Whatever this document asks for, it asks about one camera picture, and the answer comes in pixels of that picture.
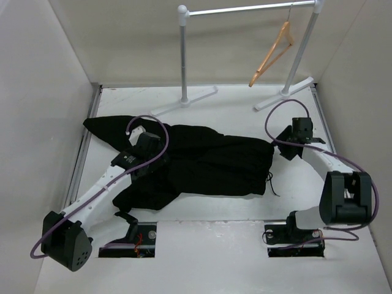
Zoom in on black trousers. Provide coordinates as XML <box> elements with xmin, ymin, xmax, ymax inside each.
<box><xmin>83</xmin><ymin>116</ymin><xmax>274</xmax><ymax>212</ymax></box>

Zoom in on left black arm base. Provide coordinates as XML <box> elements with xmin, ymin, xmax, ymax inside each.
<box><xmin>98</xmin><ymin>211</ymin><xmax>157</xmax><ymax>258</ymax></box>

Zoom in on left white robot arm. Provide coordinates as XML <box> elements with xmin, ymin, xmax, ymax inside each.
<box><xmin>41</xmin><ymin>128</ymin><xmax>168</xmax><ymax>272</ymax></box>

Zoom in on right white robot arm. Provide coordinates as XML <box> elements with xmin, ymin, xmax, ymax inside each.
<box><xmin>274</xmin><ymin>117</ymin><xmax>372</xmax><ymax>243</ymax></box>

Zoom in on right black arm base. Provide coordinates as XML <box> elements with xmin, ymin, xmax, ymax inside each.
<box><xmin>262</xmin><ymin>222</ymin><xmax>325</xmax><ymax>258</ymax></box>

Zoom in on wooden clothes hanger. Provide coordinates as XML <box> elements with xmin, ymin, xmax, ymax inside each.
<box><xmin>248</xmin><ymin>4</ymin><xmax>294</xmax><ymax>87</ymax></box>

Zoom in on white clothes rack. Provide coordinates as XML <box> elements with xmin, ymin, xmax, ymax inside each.
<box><xmin>149</xmin><ymin>0</ymin><xmax>326</xmax><ymax>116</ymax></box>

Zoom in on right metal table rail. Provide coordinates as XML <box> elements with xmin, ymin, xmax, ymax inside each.
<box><xmin>310</xmin><ymin>83</ymin><xmax>336</xmax><ymax>153</ymax></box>

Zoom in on metal table rail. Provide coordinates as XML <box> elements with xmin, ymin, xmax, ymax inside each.
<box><xmin>61</xmin><ymin>83</ymin><xmax>102</xmax><ymax>208</ymax></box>
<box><xmin>310</xmin><ymin>83</ymin><xmax>336</xmax><ymax>153</ymax></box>

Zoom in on left metal table rail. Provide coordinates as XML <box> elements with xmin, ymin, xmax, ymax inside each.
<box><xmin>61</xmin><ymin>83</ymin><xmax>102</xmax><ymax>208</ymax></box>

